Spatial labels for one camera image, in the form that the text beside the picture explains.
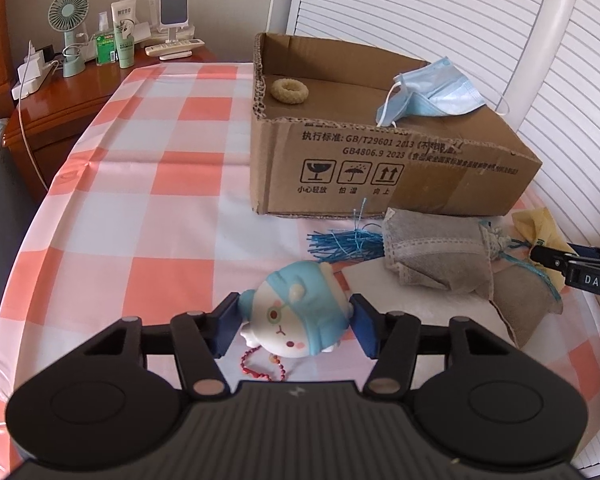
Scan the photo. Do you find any yellow cloth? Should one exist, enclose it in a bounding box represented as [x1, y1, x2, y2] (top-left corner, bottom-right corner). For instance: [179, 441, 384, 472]
[512, 207, 572, 299]

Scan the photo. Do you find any grey fabric pouch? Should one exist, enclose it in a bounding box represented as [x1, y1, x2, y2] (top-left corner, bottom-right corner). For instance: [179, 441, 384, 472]
[492, 266, 564, 348]

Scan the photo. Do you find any white towel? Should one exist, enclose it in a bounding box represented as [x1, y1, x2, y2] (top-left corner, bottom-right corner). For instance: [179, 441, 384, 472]
[341, 259, 515, 344]

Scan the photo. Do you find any grey sachet with blue tassel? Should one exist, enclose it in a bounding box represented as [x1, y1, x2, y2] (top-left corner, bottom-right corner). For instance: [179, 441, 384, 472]
[306, 208, 532, 300]

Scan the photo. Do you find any blue white plush toy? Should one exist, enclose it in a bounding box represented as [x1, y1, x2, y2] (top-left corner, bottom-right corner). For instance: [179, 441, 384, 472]
[238, 261, 353, 359]

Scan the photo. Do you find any pink checkered tablecloth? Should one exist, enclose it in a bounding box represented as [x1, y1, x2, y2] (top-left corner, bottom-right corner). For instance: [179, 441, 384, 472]
[0, 63, 600, 479]

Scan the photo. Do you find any cardboard box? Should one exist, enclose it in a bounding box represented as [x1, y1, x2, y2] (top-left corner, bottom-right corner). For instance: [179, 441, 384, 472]
[250, 32, 541, 217]

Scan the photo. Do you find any blue face mask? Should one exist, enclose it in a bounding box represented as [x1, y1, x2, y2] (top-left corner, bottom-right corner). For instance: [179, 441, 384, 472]
[374, 58, 486, 128]

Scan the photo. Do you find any wooden nightstand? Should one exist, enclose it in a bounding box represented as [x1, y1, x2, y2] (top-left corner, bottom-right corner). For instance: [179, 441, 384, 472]
[2, 45, 219, 204]

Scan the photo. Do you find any white remote control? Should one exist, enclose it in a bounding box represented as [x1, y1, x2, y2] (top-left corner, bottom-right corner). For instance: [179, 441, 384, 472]
[145, 38, 206, 58]

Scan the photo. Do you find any green box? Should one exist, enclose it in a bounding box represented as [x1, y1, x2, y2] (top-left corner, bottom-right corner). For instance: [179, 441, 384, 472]
[95, 32, 117, 66]

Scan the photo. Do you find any green tube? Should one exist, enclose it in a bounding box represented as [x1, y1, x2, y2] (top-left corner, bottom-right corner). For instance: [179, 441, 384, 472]
[114, 20, 134, 70]

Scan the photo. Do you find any white router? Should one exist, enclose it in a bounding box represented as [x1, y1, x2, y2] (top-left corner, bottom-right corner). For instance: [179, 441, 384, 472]
[132, 0, 195, 44]

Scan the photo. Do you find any white power strip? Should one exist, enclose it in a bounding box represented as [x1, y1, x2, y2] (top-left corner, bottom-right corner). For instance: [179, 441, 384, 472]
[12, 50, 54, 101]

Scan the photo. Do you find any small mirror on stand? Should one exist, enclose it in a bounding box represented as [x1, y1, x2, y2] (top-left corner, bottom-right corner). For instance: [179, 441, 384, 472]
[159, 0, 189, 44]

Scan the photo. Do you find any green desk fan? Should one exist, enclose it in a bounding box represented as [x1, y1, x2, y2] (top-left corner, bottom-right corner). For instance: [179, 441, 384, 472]
[47, 0, 90, 78]

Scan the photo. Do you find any red bead string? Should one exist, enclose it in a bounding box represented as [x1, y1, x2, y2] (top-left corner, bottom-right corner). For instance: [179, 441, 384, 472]
[239, 343, 289, 383]

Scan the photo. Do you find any beige knitted ring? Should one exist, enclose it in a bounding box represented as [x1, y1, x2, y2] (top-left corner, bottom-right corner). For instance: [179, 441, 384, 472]
[270, 78, 310, 105]

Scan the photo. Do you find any white cable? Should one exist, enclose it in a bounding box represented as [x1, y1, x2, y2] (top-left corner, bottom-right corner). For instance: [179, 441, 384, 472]
[17, 41, 52, 194]

